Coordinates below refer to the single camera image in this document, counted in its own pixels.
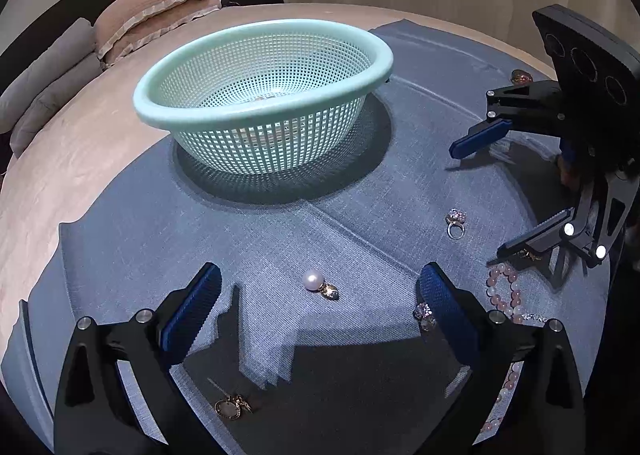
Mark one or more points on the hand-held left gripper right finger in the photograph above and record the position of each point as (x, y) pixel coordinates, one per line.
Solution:
(447, 315)

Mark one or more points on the grey pillow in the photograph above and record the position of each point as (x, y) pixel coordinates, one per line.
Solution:
(55, 102)
(52, 57)

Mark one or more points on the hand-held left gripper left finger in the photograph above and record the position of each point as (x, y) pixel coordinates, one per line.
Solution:
(192, 315)

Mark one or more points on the gold round pendant earring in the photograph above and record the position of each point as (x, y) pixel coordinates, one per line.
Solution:
(229, 406)

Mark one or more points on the blue-grey woven cloth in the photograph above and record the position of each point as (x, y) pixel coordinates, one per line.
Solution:
(320, 235)

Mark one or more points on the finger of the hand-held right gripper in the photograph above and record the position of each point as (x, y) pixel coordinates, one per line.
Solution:
(537, 235)
(477, 139)

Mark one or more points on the mint green plastic basket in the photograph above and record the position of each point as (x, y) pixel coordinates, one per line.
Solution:
(225, 145)

